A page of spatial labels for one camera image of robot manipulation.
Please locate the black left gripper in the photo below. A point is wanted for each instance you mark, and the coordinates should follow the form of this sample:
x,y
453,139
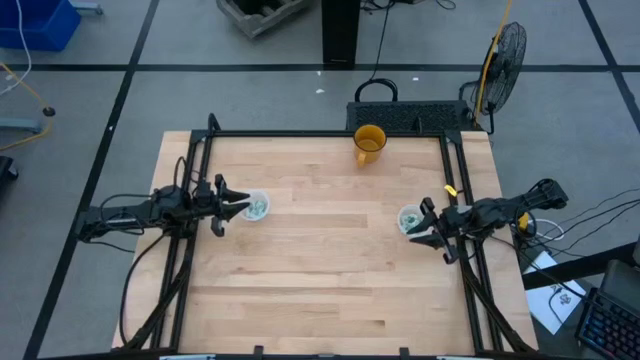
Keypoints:
x,y
205,210

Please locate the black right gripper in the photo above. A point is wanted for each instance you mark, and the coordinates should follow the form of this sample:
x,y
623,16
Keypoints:
x,y
460,220

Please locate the green white sweetener packet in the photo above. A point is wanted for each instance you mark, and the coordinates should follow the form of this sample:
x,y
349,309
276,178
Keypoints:
x,y
261,204
252,214
416,218
407,223

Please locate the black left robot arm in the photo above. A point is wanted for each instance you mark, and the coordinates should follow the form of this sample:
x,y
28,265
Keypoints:
x,y
125,215

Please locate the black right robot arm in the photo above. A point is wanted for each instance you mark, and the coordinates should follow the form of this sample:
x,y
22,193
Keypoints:
x,y
525,202

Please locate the clear plastic bin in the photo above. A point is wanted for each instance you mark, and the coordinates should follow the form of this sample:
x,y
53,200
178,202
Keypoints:
x,y
265,197
404,212

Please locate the yellow tape strip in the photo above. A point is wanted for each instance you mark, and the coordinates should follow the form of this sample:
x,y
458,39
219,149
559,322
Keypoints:
x,y
451,190

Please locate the yellow plastic mug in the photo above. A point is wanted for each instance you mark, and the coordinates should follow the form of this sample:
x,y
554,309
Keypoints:
x,y
370,142

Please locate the black computer case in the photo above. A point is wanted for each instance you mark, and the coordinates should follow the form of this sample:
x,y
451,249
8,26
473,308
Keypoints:
x,y
400,116

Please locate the white paper sheet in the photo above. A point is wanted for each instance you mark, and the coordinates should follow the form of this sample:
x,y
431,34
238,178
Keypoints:
x,y
550,300

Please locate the black floor fan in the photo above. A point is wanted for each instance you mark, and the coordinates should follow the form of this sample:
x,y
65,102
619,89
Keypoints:
x,y
502,65

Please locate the grey wooden pallet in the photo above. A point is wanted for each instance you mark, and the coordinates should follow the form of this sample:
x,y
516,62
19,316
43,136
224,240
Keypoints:
x,y
260,17

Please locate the backlit computer keyboard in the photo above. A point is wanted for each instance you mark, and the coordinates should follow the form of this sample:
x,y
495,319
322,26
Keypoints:
x,y
610,325

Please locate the small black disc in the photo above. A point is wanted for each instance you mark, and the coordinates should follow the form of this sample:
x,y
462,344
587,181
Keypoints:
x,y
48,111

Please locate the grey metal bar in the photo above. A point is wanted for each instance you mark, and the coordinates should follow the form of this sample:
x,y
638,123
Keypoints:
x,y
20,125

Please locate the blue plastic tub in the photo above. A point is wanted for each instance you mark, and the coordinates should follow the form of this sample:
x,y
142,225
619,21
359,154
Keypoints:
x,y
35,22

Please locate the black aluminium table frame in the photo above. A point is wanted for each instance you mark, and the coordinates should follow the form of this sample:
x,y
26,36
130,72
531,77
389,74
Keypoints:
x,y
300,133

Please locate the black upright post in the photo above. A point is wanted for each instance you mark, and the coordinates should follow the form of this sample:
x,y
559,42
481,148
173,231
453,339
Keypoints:
x,y
340,30

